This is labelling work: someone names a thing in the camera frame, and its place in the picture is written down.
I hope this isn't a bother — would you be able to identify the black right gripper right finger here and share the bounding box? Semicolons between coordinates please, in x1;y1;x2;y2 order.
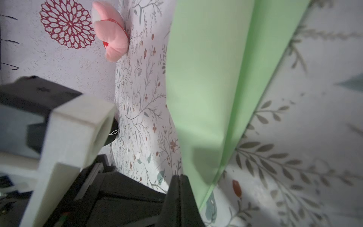
180;175;205;227

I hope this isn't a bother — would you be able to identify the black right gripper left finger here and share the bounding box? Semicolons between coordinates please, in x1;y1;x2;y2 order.
161;175;180;227

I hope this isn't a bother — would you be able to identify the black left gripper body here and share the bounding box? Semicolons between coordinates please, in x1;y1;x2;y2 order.
45;155;166;227

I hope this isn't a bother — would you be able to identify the light green paper sheet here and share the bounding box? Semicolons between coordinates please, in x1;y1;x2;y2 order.
158;1;308;209

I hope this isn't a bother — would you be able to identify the striped hat doll plush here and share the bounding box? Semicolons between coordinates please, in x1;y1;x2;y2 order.
104;118;119;146

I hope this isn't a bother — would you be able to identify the pink plush red dotted dress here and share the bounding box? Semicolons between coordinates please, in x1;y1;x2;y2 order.
91;1;129;62

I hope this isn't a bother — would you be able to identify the black wire wall rack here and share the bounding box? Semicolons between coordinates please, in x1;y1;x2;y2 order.
0;14;20;71

